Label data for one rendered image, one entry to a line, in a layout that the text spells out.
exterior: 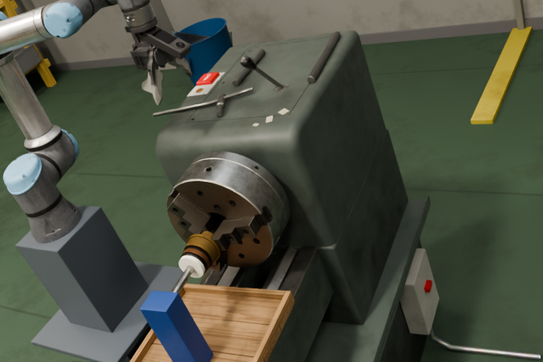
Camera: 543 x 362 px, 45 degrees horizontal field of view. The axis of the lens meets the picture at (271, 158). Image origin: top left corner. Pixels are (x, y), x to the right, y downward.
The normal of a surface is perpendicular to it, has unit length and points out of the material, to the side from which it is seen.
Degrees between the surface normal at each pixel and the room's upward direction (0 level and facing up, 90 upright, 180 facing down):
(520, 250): 0
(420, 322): 90
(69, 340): 0
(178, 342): 90
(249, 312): 0
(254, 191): 57
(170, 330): 90
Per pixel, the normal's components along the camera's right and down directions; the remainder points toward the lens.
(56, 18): -0.24, 0.59
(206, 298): -0.33, -0.80
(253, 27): -0.46, 0.60
